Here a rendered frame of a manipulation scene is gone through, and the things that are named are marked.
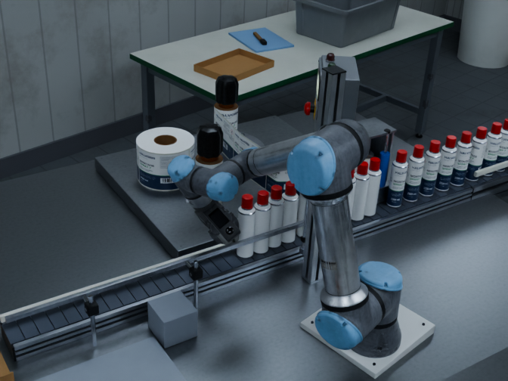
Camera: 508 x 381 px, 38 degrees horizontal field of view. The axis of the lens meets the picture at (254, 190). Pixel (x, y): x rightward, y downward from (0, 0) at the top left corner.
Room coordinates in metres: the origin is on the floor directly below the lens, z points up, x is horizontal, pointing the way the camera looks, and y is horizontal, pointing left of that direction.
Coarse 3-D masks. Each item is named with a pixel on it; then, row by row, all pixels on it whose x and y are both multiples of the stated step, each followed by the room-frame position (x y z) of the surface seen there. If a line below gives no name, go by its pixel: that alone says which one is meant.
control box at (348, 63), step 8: (336, 56) 1.92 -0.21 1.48; (344, 56) 1.93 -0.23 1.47; (320, 64) 1.87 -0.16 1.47; (336, 64) 1.86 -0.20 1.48; (344, 64) 1.86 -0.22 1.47; (352, 64) 1.87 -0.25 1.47; (320, 72) 1.83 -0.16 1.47; (352, 72) 1.81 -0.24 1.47; (320, 80) 1.78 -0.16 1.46; (352, 80) 1.76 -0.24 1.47; (320, 88) 1.77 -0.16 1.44; (352, 88) 1.76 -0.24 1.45; (344, 96) 1.76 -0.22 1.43; (352, 96) 1.76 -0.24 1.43; (344, 104) 1.76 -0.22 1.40; (352, 104) 1.76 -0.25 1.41; (344, 112) 1.76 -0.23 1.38; (352, 112) 1.76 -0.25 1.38
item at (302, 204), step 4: (300, 196) 1.91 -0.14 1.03; (300, 200) 1.91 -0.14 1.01; (304, 200) 1.90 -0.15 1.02; (300, 204) 1.91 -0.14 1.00; (304, 204) 1.90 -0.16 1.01; (300, 208) 1.90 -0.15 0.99; (304, 208) 1.90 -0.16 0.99; (300, 212) 1.90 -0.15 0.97; (304, 212) 1.90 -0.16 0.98; (300, 216) 1.90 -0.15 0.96; (304, 216) 1.89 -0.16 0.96; (300, 220) 1.90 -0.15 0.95; (296, 228) 1.92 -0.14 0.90; (300, 228) 1.90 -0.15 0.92; (296, 232) 1.91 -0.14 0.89; (300, 232) 1.90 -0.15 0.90; (300, 236) 1.90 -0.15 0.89
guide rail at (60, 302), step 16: (240, 240) 1.75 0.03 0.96; (256, 240) 1.77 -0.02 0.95; (192, 256) 1.66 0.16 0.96; (208, 256) 1.68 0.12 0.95; (144, 272) 1.58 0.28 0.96; (160, 272) 1.60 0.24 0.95; (96, 288) 1.50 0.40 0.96; (112, 288) 1.52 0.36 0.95; (48, 304) 1.43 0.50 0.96; (64, 304) 1.45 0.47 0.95; (16, 320) 1.38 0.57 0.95
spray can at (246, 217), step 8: (248, 200) 1.78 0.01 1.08; (240, 208) 1.79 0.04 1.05; (248, 208) 1.78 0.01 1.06; (240, 216) 1.78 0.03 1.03; (248, 216) 1.77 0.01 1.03; (240, 224) 1.78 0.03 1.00; (248, 224) 1.77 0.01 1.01; (240, 232) 1.78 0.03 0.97; (248, 232) 1.77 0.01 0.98; (240, 248) 1.78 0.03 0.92; (248, 248) 1.77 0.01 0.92; (240, 256) 1.78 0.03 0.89; (248, 256) 1.78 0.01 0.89
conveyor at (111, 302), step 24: (456, 192) 2.24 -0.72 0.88; (384, 216) 2.05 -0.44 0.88; (192, 264) 1.74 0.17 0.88; (216, 264) 1.74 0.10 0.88; (240, 264) 1.75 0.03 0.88; (120, 288) 1.61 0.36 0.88; (144, 288) 1.61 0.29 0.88; (168, 288) 1.62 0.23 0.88; (48, 312) 1.49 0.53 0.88; (72, 312) 1.49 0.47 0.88; (24, 336) 1.39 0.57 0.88
